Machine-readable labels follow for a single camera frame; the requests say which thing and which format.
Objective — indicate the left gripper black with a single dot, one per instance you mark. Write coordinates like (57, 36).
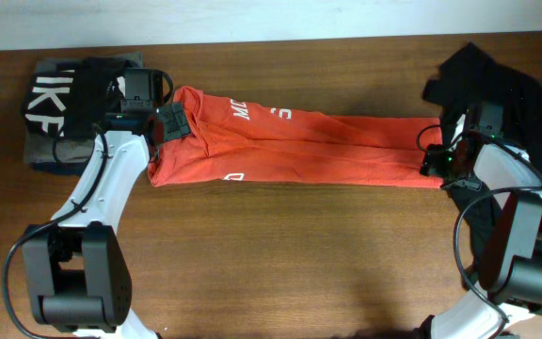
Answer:
(175, 121)

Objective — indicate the red soccer t-shirt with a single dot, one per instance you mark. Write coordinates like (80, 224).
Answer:
(244, 141)

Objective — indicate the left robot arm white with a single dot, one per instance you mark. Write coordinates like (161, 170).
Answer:
(77, 279)

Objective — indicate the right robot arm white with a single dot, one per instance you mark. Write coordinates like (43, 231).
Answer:
(508, 288)

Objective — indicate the black t-shirt unfolded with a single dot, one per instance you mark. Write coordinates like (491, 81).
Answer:
(472, 77)

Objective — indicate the folded black Nike t-shirt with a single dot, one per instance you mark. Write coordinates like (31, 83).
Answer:
(66, 96)

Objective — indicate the folded navy t-shirt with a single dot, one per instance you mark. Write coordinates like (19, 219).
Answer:
(59, 169)

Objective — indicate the folded grey t-shirt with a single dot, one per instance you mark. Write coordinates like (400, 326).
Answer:
(38, 148)

